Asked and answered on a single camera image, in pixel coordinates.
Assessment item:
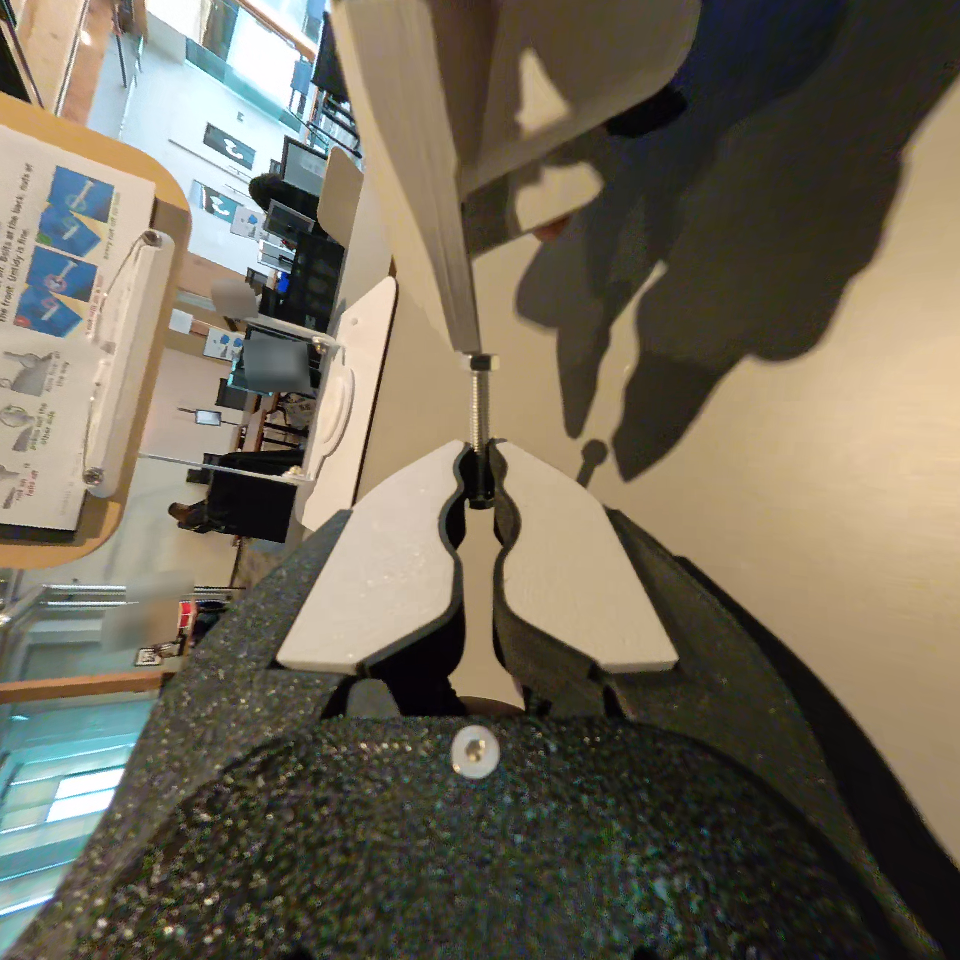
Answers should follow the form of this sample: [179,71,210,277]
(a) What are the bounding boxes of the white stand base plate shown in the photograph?
[294,276,400,531]

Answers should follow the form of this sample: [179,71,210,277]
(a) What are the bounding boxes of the printed instruction sheet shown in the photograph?
[0,123,157,532]

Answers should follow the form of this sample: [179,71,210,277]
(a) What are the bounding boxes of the black crate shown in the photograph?
[287,231,348,335]

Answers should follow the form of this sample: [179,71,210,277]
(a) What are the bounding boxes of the wooden document board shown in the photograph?
[0,93,192,571]

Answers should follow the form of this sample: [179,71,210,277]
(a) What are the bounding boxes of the white clip bar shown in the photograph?
[81,228,178,500]

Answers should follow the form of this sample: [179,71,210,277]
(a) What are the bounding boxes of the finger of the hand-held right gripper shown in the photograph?
[328,0,483,355]

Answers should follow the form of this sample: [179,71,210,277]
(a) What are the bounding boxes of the black wall sign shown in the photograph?
[201,122,258,172]
[189,178,247,224]

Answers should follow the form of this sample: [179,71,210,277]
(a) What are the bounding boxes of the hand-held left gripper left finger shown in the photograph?
[276,439,468,719]

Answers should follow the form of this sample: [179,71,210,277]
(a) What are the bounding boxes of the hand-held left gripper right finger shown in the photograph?
[491,448,682,719]

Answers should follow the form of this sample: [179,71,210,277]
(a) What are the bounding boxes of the silver threaded bolt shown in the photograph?
[466,371,498,513]

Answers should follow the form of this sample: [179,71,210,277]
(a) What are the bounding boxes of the wooden chair back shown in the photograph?
[317,144,366,246]

